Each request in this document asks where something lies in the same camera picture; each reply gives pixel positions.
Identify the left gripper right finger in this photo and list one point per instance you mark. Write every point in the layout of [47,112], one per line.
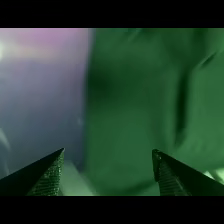
[180,180]

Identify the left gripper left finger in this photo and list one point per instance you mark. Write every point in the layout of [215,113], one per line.
[40,178]

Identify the green garment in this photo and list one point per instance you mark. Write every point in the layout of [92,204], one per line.
[140,110]

